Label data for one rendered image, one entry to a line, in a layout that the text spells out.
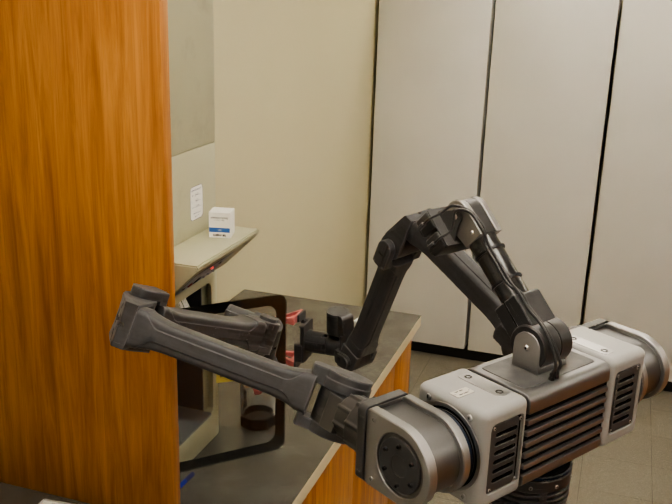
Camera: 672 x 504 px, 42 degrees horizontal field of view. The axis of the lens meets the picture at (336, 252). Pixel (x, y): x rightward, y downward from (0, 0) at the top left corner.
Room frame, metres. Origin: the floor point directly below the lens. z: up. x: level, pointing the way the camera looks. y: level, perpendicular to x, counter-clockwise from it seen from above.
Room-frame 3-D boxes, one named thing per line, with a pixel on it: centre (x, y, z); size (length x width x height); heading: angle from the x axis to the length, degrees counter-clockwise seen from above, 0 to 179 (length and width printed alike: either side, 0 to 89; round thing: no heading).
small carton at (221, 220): (1.94, 0.27, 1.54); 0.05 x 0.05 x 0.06; 85
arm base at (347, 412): (1.16, -0.06, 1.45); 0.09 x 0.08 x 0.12; 129
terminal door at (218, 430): (1.81, 0.25, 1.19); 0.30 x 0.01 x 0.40; 118
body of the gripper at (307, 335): (2.05, 0.05, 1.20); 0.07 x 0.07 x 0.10; 72
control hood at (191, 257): (1.87, 0.29, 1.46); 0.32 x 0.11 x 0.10; 162
